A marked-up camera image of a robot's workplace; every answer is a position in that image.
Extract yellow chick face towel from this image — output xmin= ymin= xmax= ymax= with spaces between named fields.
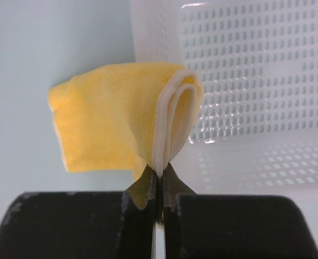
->
xmin=48 ymin=62 xmax=204 ymax=180

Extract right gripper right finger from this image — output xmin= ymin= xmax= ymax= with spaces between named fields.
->
xmin=162 ymin=163 xmax=196 ymax=258

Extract white perforated plastic basket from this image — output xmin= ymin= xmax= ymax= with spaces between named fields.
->
xmin=130 ymin=1 xmax=318 ymax=200

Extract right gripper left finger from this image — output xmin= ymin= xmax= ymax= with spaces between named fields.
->
xmin=122 ymin=166 xmax=157 ymax=258

